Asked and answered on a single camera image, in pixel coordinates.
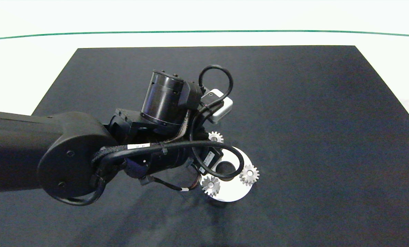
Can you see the small steel planetary gear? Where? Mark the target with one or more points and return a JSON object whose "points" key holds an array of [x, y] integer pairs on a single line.
{"points": [[215, 187], [254, 174], [220, 137]]}

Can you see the round white carrier plate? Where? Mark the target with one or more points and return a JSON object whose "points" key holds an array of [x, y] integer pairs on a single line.
{"points": [[232, 192]]}

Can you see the dark mat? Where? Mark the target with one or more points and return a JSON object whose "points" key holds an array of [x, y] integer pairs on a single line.
{"points": [[310, 120]]}

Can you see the silver boxy wrist camera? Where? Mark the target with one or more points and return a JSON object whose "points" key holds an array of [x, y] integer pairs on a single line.
{"points": [[222, 110]]}

